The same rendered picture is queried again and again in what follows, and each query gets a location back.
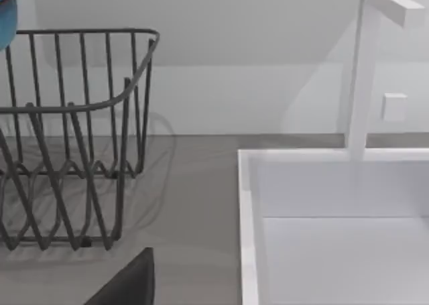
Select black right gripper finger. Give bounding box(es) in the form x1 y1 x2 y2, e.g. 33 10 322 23
83 247 156 305

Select white sink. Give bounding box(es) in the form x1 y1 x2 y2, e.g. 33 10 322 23
237 147 429 305

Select blue cup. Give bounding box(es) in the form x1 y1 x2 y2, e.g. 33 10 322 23
0 0 18 51

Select tall white tap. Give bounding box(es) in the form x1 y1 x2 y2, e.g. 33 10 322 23
344 0 426 164

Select dark wire dish rack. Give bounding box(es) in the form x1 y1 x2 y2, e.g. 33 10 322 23
0 28 161 252

